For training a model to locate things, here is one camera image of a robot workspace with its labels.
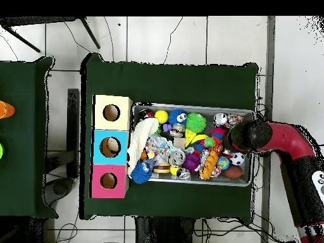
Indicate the cream waffle cloth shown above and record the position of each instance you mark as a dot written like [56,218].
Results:
[141,136]

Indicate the purple spiky toy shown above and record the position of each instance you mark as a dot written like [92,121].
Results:
[191,162]

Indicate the blue spiky ball with eyes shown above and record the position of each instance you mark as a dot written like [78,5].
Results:
[140,173]
[176,119]

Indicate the orange striped tiger plush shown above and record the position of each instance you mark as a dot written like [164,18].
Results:
[218,148]

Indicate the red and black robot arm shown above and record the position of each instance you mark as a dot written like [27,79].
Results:
[291,141]

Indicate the wooden three-hole box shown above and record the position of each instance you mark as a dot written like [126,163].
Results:
[121,121]

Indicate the clear mesh bin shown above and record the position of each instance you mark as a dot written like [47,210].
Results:
[177,181]

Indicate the purple foam block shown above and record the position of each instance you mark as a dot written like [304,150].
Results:
[166,127]

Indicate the yellow ball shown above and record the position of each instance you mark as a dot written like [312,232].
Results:
[161,116]

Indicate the green spiky ball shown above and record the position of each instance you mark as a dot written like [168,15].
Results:
[195,122]

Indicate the dark green table cloth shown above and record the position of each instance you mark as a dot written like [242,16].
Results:
[22,177]
[164,83]

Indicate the orange toy brick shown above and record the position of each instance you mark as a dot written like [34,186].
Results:
[209,164]

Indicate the silver tin can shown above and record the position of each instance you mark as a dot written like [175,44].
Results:
[220,119]

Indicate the colourful confetti ball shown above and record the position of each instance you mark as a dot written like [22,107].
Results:
[235,118]

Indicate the black and white soccer ball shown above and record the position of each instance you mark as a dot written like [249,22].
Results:
[238,159]

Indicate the brown toy football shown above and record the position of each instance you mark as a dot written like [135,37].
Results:
[233,172]

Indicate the black upright panel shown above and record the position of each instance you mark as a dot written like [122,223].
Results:
[73,114]

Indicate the dark grey stand base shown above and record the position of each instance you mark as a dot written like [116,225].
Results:
[59,188]

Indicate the orange cone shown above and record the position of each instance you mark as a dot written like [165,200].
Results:
[6,110]

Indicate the bright green object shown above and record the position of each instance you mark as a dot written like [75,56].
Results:
[1,151]

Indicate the black tripod stand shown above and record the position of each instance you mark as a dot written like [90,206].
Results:
[38,20]

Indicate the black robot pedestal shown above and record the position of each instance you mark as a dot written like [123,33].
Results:
[157,233]

